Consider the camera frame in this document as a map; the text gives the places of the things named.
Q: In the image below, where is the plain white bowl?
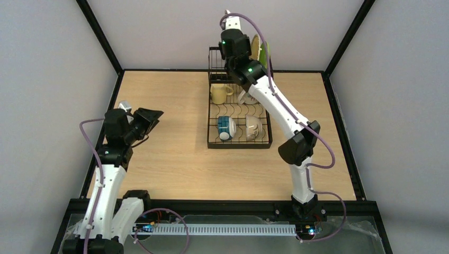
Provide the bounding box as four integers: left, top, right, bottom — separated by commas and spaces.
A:
245, 115, 263, 141

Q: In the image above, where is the black wire dish rack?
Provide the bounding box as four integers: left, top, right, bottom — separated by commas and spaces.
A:
207, 46, 273, 149

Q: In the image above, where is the woven bamboo plate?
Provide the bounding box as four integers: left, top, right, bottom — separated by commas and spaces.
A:
249, 34, 261, 60

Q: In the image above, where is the black rimmed white bowl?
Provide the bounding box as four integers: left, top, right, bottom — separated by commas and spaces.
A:
217, 116, 237, 141

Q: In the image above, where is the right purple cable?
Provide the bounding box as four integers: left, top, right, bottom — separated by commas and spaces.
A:
219, 12, 347, 243

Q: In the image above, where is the yellow ceramic mug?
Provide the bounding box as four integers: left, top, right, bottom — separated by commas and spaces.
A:
210, 84, 234, 105

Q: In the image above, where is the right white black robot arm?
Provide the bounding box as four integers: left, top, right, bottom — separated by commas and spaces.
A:
219, 29, 320, 210

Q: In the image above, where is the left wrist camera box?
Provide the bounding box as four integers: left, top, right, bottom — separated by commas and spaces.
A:
118, 100, 134, 123

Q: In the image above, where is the green plastic plate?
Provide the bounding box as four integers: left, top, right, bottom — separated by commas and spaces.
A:
258, 42, 270, 69

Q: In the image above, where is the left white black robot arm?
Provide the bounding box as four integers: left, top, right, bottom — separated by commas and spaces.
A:
61, 108, 163, 253

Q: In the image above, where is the white slotted cable duct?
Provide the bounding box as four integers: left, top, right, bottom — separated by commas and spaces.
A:
130, 224, 297, 236

